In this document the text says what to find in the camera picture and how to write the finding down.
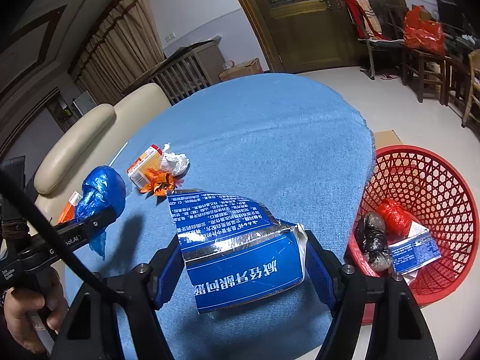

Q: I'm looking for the orange white small box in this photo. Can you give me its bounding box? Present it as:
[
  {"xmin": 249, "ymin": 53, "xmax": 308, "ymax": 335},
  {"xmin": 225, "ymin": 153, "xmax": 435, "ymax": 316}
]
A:
[{"xmin": 57, "ymin": 191, "xmax": 81, "ymax": 224}]

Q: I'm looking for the metal chair with red cloth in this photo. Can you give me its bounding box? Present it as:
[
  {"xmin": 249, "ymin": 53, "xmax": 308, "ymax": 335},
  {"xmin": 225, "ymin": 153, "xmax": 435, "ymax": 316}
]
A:
[{"xmin": 343, "ymin": 0, "xmax": 404, "ymax": 80}]

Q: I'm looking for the black cable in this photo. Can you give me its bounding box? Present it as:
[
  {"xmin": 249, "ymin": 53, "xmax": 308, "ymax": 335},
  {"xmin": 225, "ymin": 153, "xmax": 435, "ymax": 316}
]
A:
[{"xmin": 0, "ymin": 168, "xmax": 129, "ymax": 304}]

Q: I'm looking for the red plastic mesh basket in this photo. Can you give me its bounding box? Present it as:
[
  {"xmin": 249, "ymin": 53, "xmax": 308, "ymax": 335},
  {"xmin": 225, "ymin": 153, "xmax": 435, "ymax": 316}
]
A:
[{"xmin": 358, "ymin": 145, "xmax": 479, "ymax": 306}]

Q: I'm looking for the white tissue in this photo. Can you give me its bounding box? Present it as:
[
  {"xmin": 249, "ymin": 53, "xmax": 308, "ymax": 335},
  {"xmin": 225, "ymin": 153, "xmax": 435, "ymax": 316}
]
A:
[{"xmin": 160, "ymin": 143, "xmax": 190, "ymax": 177}]

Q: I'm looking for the beige curtain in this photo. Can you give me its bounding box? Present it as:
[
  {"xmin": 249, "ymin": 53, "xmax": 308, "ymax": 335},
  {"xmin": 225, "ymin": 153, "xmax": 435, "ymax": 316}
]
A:
[{"xmin": 68, "ymin": 0, "xmax": 165, "ymax": 105}]

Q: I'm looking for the beige leather sofa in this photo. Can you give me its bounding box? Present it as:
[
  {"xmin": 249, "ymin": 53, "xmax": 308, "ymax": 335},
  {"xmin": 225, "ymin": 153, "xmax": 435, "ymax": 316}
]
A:
[{"xmin": 34, "ymin": 84, "xmax": 171, "ymax": 224}]

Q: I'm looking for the black bag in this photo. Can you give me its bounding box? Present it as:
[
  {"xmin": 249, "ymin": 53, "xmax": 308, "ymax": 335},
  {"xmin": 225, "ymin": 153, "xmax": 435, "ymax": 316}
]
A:
[{"xmin": 354, "ymin": 211, "xmax": 393, "ymax": 272}]

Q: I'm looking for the blue toothpaste box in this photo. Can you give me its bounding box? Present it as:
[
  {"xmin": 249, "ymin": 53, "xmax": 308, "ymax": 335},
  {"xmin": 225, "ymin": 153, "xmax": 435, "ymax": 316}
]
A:
[{"xmin": 168, "ymin": 190, "xmax": 308, "ymax": 314}]

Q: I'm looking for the red white medicine box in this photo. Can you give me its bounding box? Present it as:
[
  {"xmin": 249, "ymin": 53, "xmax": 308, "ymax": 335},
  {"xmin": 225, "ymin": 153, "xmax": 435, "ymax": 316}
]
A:
[{"xmin": 127, "ymin": 145, "xmax": 163, "ymax": 189}]

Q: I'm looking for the wicker bamboo armchair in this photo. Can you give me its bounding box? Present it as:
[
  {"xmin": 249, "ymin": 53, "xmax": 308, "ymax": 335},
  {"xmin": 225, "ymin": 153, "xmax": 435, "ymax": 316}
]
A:
[{"xmin": 461, "ymin": 49, "xmax": 480, "ymax": 128}]

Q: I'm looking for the brown wooden door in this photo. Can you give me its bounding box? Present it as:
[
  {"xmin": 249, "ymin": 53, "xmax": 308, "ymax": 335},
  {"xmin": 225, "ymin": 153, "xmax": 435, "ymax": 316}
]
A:
[{"xmin": 239, "ymin": 0, "xmax": 405, "ymax": 73}]

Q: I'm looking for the orange wrapper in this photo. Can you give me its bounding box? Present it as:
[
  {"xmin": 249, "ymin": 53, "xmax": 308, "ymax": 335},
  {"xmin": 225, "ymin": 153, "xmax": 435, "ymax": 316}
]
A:
[{"xmin": 140, "ymin": 168, "xmax": 184, "ymax": 197}]

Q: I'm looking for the cardboard box by wall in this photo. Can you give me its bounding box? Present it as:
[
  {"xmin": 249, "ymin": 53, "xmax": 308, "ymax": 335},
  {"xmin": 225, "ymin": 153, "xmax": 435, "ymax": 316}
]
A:
[{"xmin": 219, "ymin": 58, "xmax": 264, "ymax": 82}]

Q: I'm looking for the dark wooden stool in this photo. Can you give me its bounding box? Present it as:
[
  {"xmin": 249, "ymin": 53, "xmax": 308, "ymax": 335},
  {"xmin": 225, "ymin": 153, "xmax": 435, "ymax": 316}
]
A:
[{"xmin": 402, "ymin": 46, "xmax": 446, "ymax": 105}]

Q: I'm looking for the wooden slatted crib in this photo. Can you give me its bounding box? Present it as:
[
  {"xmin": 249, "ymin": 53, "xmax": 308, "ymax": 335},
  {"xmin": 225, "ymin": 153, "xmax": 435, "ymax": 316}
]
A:
[{"xmin": 122, "ymin": 36, "xmax": 226, "ymax": 105}]

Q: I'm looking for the person's left hand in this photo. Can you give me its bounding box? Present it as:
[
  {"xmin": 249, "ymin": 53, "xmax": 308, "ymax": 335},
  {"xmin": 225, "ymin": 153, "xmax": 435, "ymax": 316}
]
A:
[{"xmin": 4, "ymin": 268, "xmax": 68, "ymax": 353}]

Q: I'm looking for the blue plastic bag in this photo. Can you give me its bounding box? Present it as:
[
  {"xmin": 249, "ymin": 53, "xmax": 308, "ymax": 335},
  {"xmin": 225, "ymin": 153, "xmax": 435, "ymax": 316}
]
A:
[{"xmin": 74, "ymin": 166, "xmax": 126, "ymax": 259}]

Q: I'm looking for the red plastic bag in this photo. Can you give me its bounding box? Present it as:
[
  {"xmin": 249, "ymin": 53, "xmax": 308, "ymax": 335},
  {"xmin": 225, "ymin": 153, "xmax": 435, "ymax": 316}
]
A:
[{"xmin": 403, "ymin": 6, "xmax": 445, "ymax": 57}]

